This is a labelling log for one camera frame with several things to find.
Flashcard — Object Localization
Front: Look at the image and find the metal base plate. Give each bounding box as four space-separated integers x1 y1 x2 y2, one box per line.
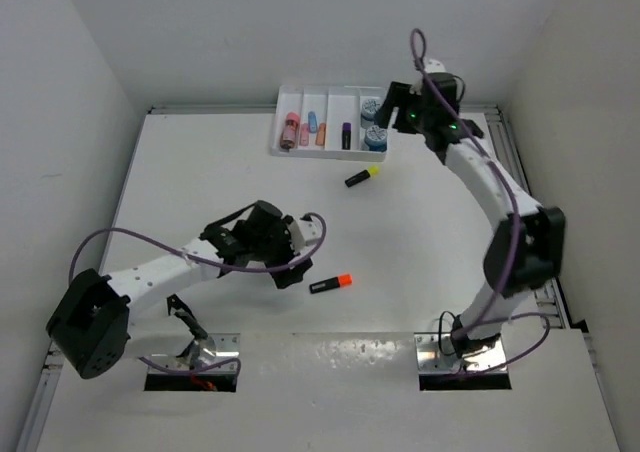
176 334 240 374
414 333 508 376

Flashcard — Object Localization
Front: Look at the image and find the orange eraser case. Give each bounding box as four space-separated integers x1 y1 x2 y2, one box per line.
315 123 326 148

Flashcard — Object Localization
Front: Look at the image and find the pink eraser case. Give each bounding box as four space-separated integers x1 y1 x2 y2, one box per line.
298 123 310 147

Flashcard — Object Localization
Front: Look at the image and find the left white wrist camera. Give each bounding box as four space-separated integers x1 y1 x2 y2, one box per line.
287 218 322 252

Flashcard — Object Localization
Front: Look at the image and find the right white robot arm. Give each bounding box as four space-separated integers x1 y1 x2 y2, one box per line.
374 73 566 357

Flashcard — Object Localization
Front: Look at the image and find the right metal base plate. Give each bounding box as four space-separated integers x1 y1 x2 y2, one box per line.
414 333 508 376

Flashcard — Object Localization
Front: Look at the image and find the yellow cap black highlighter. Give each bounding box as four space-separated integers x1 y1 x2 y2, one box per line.
344 166 379 188

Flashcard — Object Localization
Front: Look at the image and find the blue eraser case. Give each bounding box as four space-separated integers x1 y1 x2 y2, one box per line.
308 111 319 134

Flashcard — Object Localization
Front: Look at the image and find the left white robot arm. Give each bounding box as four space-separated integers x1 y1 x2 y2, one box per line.
46 200 327 380

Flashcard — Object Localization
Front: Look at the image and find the pink tube of pens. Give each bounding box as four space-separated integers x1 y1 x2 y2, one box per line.
279 112 300 151

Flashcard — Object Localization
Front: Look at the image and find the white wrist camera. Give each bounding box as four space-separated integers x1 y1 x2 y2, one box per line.
411 58 446 94
287 218 322 252

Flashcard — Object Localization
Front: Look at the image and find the blue tape roll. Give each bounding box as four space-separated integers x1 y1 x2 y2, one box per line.
360 97 381 128
364 125 388 153

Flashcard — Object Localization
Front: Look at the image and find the orange cap black highlighter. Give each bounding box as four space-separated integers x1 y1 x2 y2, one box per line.
309 274 353 294

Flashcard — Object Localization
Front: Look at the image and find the purple cap black highlighter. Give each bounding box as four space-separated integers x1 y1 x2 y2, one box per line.
341 122 352 150

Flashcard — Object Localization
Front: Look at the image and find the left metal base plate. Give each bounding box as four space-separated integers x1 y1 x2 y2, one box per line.
176 334 240 374

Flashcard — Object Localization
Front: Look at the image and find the aluminium frame rail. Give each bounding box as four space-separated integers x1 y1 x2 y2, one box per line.
484 106 571 329

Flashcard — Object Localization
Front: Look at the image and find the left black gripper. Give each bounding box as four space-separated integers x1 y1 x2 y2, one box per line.
251 214 311 286

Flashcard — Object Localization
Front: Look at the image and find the white divided organizer tray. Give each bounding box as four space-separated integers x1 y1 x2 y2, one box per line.
270 85 386 162

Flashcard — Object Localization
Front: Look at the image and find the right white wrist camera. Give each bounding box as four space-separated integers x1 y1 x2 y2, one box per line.
411 58 446 94

